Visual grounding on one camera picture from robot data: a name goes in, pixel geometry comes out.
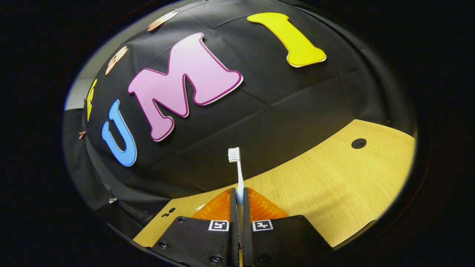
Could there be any light blue toothbrush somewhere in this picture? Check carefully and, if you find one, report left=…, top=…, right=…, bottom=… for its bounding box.
left=227, top=147, right=245, bottom=249

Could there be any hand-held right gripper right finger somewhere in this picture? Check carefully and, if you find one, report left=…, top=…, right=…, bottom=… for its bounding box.
left=243, top=187, right=333, bottom=267

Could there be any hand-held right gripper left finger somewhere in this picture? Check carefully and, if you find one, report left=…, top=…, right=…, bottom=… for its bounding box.
left=150, top=187, right=238, bottom=267

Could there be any black backdrop cloth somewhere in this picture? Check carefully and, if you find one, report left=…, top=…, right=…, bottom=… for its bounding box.
left=62, top=0, right=418, bottom=238

